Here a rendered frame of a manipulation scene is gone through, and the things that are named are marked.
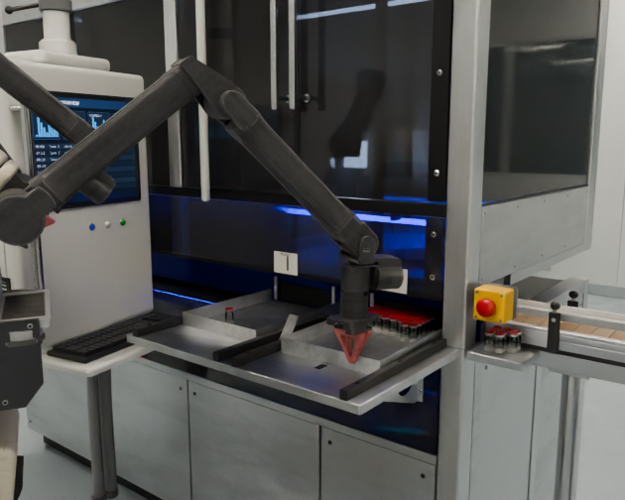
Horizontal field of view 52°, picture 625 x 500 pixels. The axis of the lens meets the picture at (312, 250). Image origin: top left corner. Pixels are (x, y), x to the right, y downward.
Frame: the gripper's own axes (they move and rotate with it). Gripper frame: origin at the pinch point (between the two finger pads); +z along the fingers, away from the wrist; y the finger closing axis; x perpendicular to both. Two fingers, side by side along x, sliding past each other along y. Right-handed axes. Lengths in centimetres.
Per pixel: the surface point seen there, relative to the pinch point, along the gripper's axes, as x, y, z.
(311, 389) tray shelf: 0.7, -12.4, 3.3
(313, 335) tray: 19.7, 12.2, 1.5
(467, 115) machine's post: -10, 25, -51
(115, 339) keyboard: 71, -8, 9
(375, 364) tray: -5.2, 1.0, 0.2
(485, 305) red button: -18.2, 23.2, -10.8
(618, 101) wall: 72, 483, -96
